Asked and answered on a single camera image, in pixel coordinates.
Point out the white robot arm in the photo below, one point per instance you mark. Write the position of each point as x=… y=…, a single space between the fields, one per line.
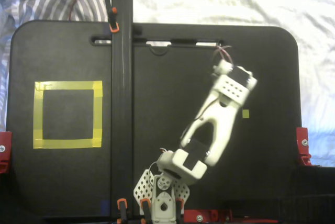
x=222 y=129

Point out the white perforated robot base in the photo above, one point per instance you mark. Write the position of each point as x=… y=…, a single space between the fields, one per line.
x=142 y=190

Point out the small yellow tape marker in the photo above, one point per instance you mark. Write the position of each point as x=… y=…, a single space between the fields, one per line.
x=245 y=113

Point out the orange and black spring clamp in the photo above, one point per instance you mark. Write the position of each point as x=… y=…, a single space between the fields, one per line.
x=113 y=22
x=179 y=204
x=122 y=205
x=144 y=204

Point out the yellow tape square outline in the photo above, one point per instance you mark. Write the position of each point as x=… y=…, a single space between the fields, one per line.
x=38 y=114

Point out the black backdrop sheet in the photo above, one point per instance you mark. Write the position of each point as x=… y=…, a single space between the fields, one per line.
x=314 y=195

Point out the black flat rail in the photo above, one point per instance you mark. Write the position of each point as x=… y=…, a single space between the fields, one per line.
x=121 y=103

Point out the red pole foot bracket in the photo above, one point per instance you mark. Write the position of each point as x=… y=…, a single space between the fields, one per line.
x=209 y=214

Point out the red plastic bracket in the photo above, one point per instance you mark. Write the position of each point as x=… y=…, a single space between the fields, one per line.
x=302 y=135
x=5 y=140

